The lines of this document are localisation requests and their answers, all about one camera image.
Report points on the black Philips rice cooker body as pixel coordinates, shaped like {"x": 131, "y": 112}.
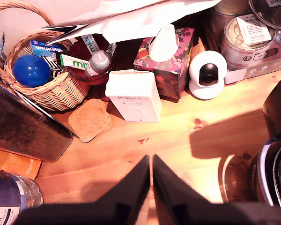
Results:
{"x": 278, "y": 168}

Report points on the steel pot with glass lid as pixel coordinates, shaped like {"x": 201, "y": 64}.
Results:
{"x": 276, "y": 16}

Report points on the stack of cork coasters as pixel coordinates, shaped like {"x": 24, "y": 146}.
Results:
{"x": 90, "y": 119}

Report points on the white Porlex box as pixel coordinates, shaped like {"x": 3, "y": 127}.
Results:
{"x": 135, "y": 96}

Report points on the woven wicker basket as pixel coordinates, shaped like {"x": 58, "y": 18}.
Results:
{"x": 58, "y": 96}

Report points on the floral tissue box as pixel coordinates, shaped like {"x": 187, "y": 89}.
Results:
{"x": 173, "y": 70}

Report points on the glass bottle with label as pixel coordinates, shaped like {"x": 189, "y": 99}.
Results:
{"x": 9, "y": 194}

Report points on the orange packet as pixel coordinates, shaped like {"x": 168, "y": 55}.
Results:
{"x": 11, "y": 162}

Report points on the dark filled glass jar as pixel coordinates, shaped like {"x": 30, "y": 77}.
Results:
{"x": 23, "y": 126}

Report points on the small grey capped bottle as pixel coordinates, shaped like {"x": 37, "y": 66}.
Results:
{"x": 98, "y": 61}

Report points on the white green printed tube box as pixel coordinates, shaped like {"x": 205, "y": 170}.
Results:
{"x": 72, "y": 62}

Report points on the black white zigzag box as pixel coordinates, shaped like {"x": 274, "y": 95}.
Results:
{"x": 53, "y": 66}

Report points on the white tissue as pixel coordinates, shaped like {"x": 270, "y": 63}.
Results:
{"x": 164, "y": 43}

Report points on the grey cardboard tray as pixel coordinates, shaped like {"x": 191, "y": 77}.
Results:
{"x": 260, "y": 70}

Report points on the white green printed sachet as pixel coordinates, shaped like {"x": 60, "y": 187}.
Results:
{"x": 91, "y": 44}

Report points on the shiny blue ball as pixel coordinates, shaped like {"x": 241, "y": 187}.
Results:
{"x": 31, "y": 71}

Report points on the tin can with barcode label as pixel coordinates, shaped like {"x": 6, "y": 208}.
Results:
{"x": 243, "y": 47}

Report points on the blue medicine box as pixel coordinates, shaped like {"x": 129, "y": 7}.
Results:
{"x": 43, "y": 48}

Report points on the white paper bag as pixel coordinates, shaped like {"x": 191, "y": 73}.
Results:
{"x": 135, "y": 18}

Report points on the blue pen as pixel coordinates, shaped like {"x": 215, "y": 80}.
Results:
{"x": 0, "y": 49}

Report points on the plain tin can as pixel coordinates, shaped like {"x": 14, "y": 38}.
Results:
{"x": 231, "y": 6}

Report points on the white round security camera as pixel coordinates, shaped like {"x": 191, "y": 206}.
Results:
{"x": 208, "y": 72}

